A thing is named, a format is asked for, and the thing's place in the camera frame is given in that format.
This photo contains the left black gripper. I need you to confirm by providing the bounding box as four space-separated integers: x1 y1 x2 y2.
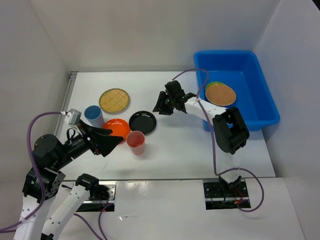
54 118 125 169

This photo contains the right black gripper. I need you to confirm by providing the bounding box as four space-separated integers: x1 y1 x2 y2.
152 91 176 116

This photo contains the black plastic plate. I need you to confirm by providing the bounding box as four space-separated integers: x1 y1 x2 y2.
128 110 157 135

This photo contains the pink plastic cup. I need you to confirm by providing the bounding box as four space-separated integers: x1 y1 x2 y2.
126 131 145 156

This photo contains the green-rimmed bamboo tray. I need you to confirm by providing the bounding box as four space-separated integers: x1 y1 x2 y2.
98 88 131 114

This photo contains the green plastic plate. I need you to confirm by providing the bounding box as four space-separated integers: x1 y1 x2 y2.
205 81 226 91

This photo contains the brown woven bamboo tray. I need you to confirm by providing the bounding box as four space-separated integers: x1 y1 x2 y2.
205 84 237 107

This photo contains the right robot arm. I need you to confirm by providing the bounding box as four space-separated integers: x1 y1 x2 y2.
152 80 250 197

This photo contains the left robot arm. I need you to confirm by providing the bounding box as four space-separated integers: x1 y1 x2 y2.
14 120 124 240

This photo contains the blue plastic bin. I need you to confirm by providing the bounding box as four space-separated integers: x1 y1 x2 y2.
194 50 280 132

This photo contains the orange plastic plate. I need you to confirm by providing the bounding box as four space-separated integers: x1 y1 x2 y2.
102 118 131 144

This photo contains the blue plastic cup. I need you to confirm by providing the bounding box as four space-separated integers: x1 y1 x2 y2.
84 105 105 128

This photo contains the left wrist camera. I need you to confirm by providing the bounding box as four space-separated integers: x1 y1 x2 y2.
64 108 82 126

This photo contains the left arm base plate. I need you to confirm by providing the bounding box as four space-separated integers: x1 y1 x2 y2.
76 181 117 213

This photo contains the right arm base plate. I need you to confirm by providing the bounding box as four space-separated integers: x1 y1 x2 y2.
203 179 251 210

